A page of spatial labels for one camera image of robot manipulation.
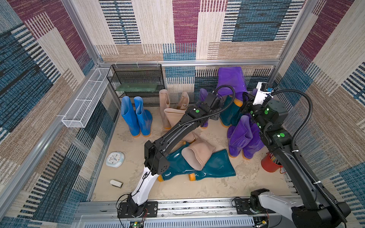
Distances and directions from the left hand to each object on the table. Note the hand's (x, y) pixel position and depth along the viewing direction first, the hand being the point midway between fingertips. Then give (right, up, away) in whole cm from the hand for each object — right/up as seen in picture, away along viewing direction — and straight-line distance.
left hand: (214, 109), depth 81 cm
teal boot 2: (-21, -33, -1) cm, 39 cm away
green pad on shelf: (-48, +15, +14) cm, 52 cm away
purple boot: (+14, -14, 0) cm, 20 cm away
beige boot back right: (-17, +4, +12) cm, 21 cm away
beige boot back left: (-29, +4, +12) cm, 32 cm away
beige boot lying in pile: (-10, -24, -5) cm, 26 cm away
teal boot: (+12, -3, +24) cm, 27 cm away
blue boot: (-48, -2, 0) cm, 48 cm away
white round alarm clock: (-59, -31, +8) cm, 67 cm away
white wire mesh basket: (-84, -2, +10) cm, 84 cm away
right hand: (+12, +5, -14) cm, 19 cm away
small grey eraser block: (-54, -41, -2) cm, 68 cm away
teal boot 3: (+4, -34, +7) cm, 35 cm away
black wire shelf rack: (-46, +23, +25) cm, 57 cm away
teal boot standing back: (+16, -2, +14) cm, 21 cm away
